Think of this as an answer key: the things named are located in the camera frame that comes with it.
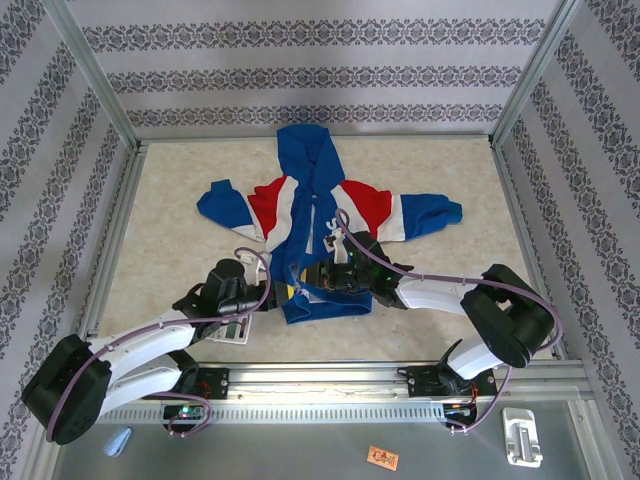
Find blue red white hooded jacket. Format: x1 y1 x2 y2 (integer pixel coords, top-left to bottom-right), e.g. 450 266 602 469
196 124 464 326

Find grey scientific calculator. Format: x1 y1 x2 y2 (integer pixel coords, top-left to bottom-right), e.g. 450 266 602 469
204 314 251 347

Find small orange card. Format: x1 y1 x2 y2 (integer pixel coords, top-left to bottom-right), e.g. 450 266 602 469
366 444 400 472

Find white plastic device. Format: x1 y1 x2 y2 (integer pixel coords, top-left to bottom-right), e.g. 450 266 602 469
501 407 545 469

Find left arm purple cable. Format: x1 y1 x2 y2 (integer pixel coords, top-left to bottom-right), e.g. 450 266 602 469
45 245 274 444

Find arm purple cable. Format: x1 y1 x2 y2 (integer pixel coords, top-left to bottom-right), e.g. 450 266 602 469
333 207 569 436
45 245 274 444

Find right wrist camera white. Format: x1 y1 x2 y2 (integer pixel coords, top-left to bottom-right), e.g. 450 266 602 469
322 227 349 264

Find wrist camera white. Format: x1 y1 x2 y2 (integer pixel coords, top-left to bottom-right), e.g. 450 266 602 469
234 249 271 287
322 227 349 264

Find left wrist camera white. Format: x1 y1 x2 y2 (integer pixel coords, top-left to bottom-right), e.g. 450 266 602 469
234 249 271 287

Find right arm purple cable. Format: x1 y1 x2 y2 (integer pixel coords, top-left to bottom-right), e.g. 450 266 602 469
333 207 569 436

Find aluminium front rail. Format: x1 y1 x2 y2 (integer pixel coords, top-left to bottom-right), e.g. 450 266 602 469
89 360 594 401

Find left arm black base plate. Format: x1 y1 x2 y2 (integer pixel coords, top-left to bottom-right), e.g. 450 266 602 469
174 367 231 401

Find slotted grey cable duct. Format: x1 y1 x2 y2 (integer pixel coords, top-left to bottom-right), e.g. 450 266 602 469
97 402 446 426

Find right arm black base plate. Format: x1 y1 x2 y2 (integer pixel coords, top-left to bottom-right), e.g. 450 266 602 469
405 364 499 399

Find left aluminium side rail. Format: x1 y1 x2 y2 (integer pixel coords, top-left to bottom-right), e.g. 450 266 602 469
79 141 150 346

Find aluminium side rail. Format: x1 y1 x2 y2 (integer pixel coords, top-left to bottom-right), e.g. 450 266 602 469
79 141 150 346
489 139 571 361

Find right aluminium side rail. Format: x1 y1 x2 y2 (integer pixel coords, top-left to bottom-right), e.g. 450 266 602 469
489 139 571 361

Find right aluminium frame post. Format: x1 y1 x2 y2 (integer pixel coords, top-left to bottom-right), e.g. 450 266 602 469
490 0 585 145

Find aluminium frame post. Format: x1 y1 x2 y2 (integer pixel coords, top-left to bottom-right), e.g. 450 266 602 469
490 0 585 145
43 0 140 147

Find left aluminium frame post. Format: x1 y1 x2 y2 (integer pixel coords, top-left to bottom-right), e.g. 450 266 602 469
43 0 140 147

